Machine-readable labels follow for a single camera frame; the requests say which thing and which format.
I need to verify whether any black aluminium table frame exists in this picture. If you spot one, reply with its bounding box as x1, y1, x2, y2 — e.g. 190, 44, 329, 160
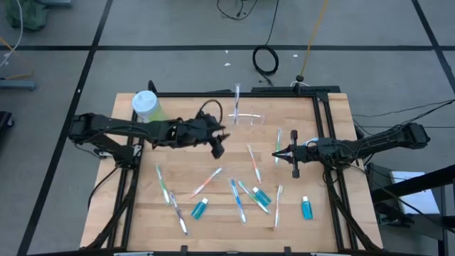
80, 80, 383, 256

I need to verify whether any yellow hanging cable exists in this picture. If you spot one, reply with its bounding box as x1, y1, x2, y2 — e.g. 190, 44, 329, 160
300, 0, 330, 78

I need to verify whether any blue toothbrush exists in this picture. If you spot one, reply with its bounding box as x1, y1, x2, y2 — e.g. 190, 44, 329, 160
228, 178, 247, 223

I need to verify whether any black loose floor cable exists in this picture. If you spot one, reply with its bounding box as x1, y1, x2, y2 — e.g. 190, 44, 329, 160
215, 0, 259, 21

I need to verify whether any white toothbrush lower left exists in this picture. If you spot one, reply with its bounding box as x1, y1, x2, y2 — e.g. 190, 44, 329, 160
168, 191, 189, 236

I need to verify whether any green bag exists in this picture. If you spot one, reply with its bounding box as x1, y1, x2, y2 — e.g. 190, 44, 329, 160
2, 0, 50, 31

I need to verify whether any green white wipes canister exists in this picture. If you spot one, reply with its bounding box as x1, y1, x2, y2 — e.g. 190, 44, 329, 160
131, 90, 168, 124

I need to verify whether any black equipment stand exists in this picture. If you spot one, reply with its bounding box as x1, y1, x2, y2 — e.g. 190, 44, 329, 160
365, 161, 455, 256

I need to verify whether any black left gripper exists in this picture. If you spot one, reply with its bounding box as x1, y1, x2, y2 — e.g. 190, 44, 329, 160
166, 110, 231, 160

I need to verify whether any purple wrapped toothbrush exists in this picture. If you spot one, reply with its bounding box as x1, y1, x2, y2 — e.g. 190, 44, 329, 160
233, 83, 242, 124

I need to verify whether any white floor cable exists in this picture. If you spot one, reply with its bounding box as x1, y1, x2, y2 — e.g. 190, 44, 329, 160
0, 0, 24, 68

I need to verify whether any white box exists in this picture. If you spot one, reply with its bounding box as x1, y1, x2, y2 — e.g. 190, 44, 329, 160
389, 170, 441, 215

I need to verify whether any blue mouthwash bottle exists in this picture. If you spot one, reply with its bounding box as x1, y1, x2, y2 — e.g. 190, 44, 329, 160
252, 186, 272, 207
301, 196, 314, 220
191, 197, 210, 220

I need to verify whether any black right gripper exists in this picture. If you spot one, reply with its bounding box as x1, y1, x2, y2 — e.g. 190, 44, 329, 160
272, 129, 325, 178

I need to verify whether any green toothbrush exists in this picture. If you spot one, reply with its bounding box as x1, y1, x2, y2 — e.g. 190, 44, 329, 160
237, 180, 271, 215
155, 165, 171, 206
274, 127, 283, 166

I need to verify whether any black coiled floor cable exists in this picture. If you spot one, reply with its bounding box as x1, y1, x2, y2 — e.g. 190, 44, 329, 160
252, 0, 280, 87

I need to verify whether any grey desk foot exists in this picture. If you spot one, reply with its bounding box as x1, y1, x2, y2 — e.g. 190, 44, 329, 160
0, 80, 37, 90

